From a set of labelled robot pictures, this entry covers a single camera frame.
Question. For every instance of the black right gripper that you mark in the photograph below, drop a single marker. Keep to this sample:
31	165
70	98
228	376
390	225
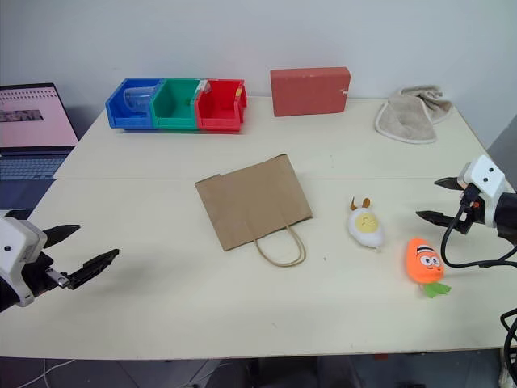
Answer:
470	214

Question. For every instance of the beige towel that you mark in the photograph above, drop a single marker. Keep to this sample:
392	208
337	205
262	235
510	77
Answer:
406	117

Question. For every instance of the red brick block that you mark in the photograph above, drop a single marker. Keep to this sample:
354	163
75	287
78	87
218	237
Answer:
309	92

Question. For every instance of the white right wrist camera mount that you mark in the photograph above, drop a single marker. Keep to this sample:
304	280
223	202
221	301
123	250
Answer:
486	175

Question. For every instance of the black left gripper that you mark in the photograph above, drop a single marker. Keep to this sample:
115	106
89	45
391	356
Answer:
38	275

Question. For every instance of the open laptop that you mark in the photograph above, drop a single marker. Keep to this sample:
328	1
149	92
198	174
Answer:
32	121

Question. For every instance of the red plastic storage bin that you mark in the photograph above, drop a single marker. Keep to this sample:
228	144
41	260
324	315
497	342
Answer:
218	111

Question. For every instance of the green plastic storage bin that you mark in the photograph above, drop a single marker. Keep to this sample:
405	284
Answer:
173	109

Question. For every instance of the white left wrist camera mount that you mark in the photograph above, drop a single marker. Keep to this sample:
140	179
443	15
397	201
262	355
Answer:
18	246

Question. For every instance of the white egg plush toy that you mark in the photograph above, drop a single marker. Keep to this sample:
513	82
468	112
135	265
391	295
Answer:
365	226

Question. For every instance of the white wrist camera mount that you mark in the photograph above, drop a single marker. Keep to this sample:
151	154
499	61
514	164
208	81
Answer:
18	246
486	175

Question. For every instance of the brown paper bag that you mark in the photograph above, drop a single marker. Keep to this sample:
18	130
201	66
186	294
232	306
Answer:
250	202

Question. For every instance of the orange carrot plush toy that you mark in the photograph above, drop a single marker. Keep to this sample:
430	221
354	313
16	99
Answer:
422	262

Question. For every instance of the small clear plastic cup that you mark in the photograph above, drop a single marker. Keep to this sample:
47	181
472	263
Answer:
203	86

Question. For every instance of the blue plastic storage bin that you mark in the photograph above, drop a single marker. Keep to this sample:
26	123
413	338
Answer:
121	111

